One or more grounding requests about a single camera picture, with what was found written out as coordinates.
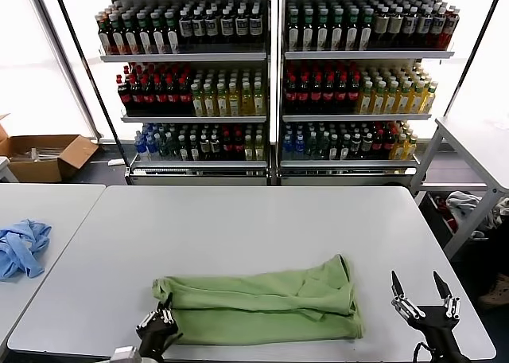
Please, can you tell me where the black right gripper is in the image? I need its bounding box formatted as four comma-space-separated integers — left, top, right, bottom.
390, 270, 467, 363

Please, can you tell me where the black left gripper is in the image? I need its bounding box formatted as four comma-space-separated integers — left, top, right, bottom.
136, 292, 182, 361

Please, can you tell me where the green polo shirt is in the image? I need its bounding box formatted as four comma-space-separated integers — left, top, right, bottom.
150, 253, 366, 347

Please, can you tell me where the white grey clothes pile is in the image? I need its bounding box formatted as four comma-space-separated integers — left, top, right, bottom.
445, 190, 484, 228

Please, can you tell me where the tan brown shoe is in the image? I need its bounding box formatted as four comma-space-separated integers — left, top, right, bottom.
476, 273, 509, 310

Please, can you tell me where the pale crumpled garment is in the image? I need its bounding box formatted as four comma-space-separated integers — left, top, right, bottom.
491, 197, 509, 231

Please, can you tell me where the crumpled light blue garment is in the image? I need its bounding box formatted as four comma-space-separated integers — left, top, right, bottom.
0, 218, 53, 283

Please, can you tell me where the small red cap cola bottle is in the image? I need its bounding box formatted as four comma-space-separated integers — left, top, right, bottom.
383, 128, 396, 159
232, 131, 245, 161
221, 131, 234, 161
372, 130, 385, 159

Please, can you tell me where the open brown cardboard box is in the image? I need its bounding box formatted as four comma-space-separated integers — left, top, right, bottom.
0, 112, 100, 183

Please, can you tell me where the white tubes bundle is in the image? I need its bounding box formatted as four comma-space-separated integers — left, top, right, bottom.
10, 146, 64, 163

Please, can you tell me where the small white table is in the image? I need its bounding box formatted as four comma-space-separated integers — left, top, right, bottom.
0, 155, 20, 183

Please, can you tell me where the black slanted pole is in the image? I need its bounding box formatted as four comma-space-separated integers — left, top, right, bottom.
50, 0, 132, 171
443, 0, 509, 116

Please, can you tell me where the grey drinks shelving unit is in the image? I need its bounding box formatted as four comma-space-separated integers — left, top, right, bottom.
75, 0, 279, 187
278, 0, 457, 187

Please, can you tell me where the dark bottle white square label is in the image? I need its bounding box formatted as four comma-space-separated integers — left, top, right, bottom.
418, 5, 433, 49
205, 6, 221, 52
192, 6, 207, 52
235, 6, 250, 52
432, 5, 448, 49
249, 6, 264, 52
403, 5, 419, 49
179, 6, 195, 52
220, 6, 235, 52

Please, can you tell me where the green cap white label bottle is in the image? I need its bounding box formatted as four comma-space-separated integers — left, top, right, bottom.
330, 7, 346, 52
111, 12, 126, 55
359, 7, 375, 50
301, 7, 317, 52
345, 7, 361, 52
165, 10, 180, 53
316, 7, 331, 52
150, 10, 166, 54
124, 11, 139, 54
287, 7, 302, 52
137, 11, 153, 54

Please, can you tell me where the red drink bottle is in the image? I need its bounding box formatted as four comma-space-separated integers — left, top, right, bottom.
445, 4, 462, 49

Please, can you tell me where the dark bottle beige label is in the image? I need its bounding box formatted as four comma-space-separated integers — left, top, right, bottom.
375, 5, 391, 49
389, 5, 405, 49

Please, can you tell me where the orange cap white label bottle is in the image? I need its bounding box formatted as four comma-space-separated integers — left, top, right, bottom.
98, 13, 114, 55

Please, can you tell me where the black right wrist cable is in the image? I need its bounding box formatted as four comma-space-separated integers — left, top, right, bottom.
413, 341, 433, 363

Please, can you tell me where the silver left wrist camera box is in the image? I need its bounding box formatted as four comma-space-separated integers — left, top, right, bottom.
111, 345, 141, 363

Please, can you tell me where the grey metal frame table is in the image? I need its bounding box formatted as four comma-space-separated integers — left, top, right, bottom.
409, 115, 509, 260

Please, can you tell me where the grey window frame post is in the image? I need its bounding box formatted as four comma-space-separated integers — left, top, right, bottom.
30, 0, 103, 143

